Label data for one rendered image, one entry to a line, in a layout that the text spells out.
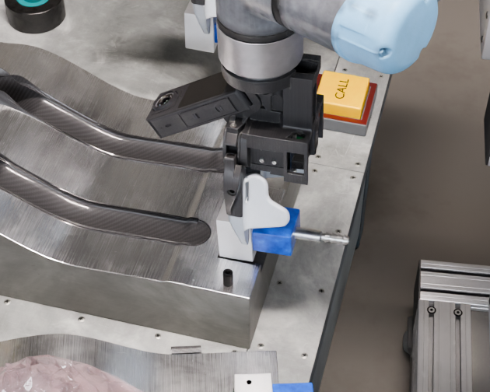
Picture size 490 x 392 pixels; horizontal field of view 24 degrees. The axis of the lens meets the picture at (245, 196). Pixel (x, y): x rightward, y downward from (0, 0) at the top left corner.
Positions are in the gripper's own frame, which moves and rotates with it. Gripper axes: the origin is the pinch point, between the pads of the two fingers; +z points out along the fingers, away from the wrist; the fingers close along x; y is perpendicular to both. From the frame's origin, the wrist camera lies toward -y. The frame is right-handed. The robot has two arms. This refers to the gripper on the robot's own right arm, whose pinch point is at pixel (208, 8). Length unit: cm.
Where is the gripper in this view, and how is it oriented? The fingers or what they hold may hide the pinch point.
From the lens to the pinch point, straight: 136.4
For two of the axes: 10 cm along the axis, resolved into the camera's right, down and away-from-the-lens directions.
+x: 2.5, -7.2, 6.5
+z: 0.0, 6.7, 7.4
